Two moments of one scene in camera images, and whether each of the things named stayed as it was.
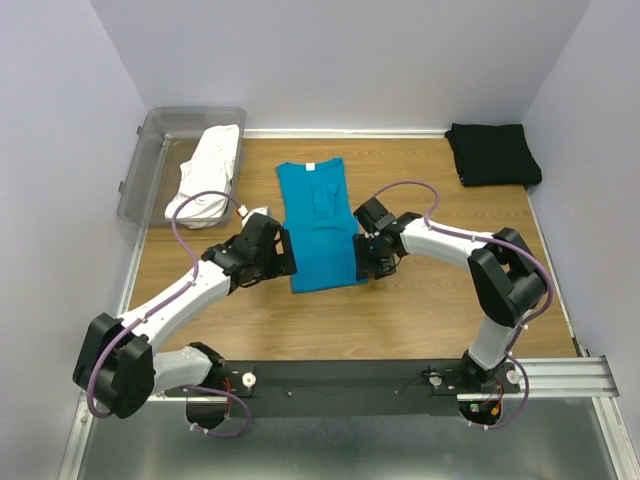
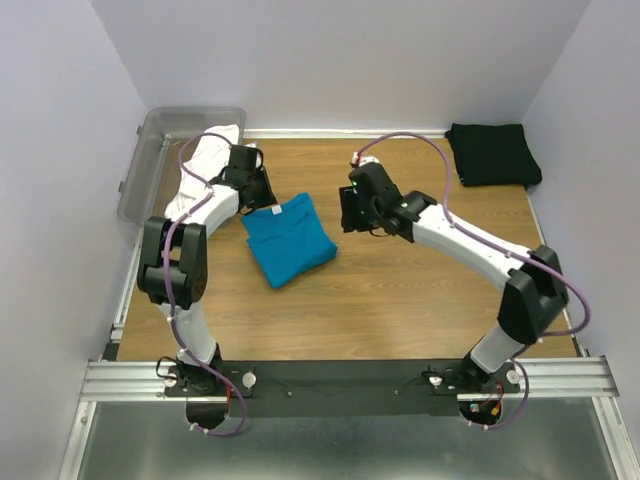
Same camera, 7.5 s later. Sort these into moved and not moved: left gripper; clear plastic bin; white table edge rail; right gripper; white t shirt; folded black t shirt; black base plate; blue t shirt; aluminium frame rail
Moved: right gripper; left gripper; blue t shirt
Not moved: white t shirt; folded black t shirt; aluminium frame rail; white table edge rail; black base plate; clear plastic bin
